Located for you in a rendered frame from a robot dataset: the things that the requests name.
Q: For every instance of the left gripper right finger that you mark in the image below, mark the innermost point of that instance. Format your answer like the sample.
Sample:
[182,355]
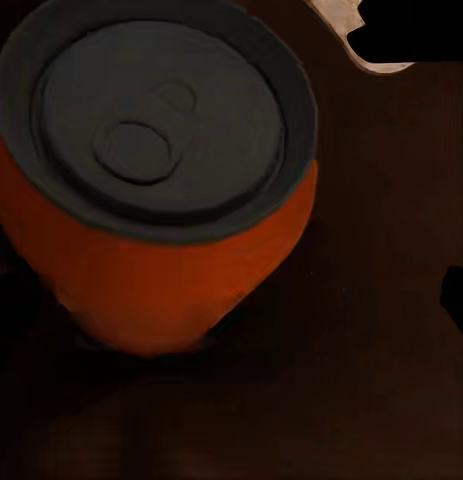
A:
[451,294]

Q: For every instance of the trash can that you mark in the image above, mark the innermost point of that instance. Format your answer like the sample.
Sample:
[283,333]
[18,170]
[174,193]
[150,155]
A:
[341,365]

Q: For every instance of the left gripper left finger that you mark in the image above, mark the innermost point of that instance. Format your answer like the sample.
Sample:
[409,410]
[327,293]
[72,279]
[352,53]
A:
[20,298]

